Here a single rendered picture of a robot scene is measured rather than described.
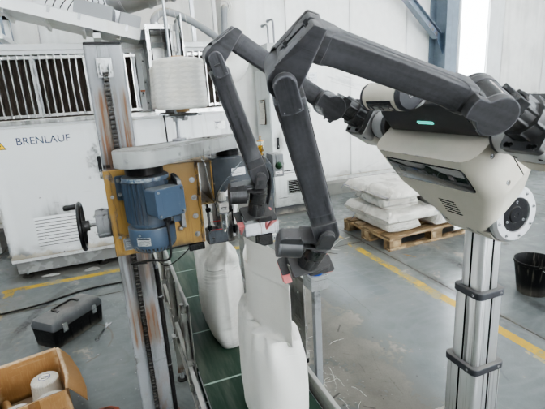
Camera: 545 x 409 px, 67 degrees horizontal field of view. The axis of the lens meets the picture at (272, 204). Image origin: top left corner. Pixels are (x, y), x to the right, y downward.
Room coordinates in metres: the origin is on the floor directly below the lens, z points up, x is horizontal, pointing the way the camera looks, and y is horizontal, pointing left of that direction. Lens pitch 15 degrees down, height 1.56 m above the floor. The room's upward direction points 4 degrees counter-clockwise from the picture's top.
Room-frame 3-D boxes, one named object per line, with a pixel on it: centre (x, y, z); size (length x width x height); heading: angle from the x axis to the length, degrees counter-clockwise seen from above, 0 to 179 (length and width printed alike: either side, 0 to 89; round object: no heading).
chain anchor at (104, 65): (1.45, 0.53, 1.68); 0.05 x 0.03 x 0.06; 110
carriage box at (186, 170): (1.55, 0.46, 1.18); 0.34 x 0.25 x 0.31; 110
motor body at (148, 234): (1.32, 0.41, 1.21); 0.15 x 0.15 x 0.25
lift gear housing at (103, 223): (1.47, 0.63, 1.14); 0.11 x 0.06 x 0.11; 20
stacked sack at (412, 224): (4.23, -1.20, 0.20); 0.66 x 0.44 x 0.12; 20
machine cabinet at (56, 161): (4.50, 1.61, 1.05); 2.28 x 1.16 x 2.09; 110
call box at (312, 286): (1.56, -0.16, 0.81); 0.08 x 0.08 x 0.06; 20
